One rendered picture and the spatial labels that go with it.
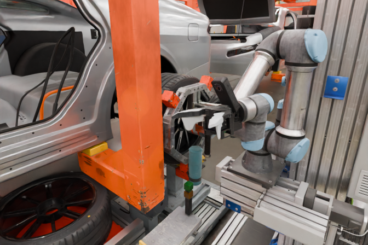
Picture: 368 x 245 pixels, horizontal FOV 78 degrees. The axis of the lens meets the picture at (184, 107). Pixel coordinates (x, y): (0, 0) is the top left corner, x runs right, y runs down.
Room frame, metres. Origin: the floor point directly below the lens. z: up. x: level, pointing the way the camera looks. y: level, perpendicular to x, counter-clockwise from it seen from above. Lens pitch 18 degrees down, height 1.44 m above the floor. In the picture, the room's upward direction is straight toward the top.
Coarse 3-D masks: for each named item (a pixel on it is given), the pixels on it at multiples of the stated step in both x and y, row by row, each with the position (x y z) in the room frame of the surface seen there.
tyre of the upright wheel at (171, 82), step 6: (162, 78) 1.52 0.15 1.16; (168, 78) 1.50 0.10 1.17; (174, 78) 1.48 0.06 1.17; (180, 78) 1.48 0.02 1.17; (186, 78) 1.52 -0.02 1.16; (192, 78) 1.57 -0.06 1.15; (162, 84) 1.44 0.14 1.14; (168, 84) 1.42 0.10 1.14; (174, 84) 1.42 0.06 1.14; (180, 84) 1.46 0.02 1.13; (186, 84) 1.52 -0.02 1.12; (162, 90) 1.38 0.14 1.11; (168, 90) 1.37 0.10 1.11; (174, 90) 1.41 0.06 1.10; (162, 102) 1.32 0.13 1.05; (162, 108) 1.32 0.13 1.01; (162, 114) 1.32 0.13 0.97; (198, 138) 1.65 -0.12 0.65; (168, 156) 1.36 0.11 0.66; (168, 162) 1.36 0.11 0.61; (174, 162) 1.41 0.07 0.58
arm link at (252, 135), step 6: (246, 126) 0.70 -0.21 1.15; (252, 126) 0.69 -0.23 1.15; (258, 126) 0.69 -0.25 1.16; (264, 126) 0.70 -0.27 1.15; (234, 132) 0.74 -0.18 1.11; (240, 132) 0.72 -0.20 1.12; (246, 132) 0.70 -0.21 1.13; (252, 132) 0.69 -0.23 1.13; (258, 132) 0.69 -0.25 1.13; (240, 138) 0.73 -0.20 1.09; (246, 138) 0.70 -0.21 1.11; (252, 138) 0.69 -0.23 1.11; (258, 138) 0.69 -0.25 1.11; (246, 144) 0.70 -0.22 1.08; (252, 144) 0.69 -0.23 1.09; (258, 144) 0.69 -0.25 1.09; (252, 150) 0.69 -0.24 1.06
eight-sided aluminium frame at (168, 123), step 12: (192, 84) 1.52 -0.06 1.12; (204, 84) 1.54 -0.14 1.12; (180, 96) 1.35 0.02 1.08; (204, 96) 1.62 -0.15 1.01; (168, 108) 1.32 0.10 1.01; (180, 108) 1.33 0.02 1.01; (168, 120) 1.26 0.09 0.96; (168, 132) 1.26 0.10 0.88; (168, 144) 1.26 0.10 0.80; (204, 144) 1.56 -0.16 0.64; (180, 156) 1.33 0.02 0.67
